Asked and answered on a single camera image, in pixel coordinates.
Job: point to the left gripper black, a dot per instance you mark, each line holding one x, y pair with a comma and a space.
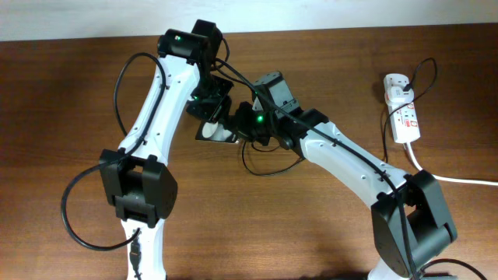
218, 110

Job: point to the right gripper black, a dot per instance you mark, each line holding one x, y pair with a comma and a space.
238, 123

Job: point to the black Samsung Galaxy smartphone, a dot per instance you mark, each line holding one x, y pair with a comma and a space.
215, 132

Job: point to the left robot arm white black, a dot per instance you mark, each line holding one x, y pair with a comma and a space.
137, 183

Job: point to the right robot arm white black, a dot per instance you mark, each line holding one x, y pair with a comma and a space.
411, 220

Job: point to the white USB charger plug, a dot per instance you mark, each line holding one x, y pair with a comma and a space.
396, 96

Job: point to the white power strip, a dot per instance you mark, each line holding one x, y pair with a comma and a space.
404, 123

